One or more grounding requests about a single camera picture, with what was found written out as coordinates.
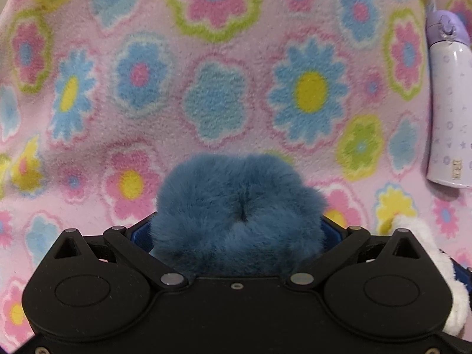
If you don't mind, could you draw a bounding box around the white fluffy plush toy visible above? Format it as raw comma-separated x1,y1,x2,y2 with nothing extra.
387,214,470,336

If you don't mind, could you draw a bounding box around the blue fluffy scrunchie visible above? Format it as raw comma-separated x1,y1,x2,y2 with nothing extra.
150,154,326,277

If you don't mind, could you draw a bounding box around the purple thermos bottle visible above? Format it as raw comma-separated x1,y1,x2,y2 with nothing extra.
426,10,471,189

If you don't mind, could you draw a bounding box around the pink floral fleece blanket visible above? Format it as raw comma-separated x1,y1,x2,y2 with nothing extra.
1,0,471,352

